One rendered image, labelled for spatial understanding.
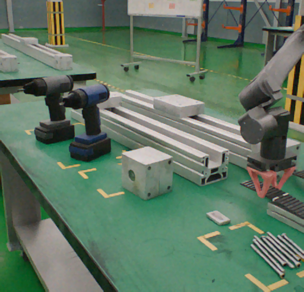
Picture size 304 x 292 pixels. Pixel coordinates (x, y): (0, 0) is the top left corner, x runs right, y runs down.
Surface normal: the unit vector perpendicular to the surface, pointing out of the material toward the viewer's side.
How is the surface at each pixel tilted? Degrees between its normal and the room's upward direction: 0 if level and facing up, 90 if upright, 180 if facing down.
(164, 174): 90
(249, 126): 91
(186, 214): 0
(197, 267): 0
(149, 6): 87
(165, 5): 90
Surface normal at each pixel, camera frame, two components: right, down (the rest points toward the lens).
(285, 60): 0.48, -0.52
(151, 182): 0.63, 0.25
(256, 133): -0.71, 0.23
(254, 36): -0.86, 0.15
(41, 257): 0.01, -0.95
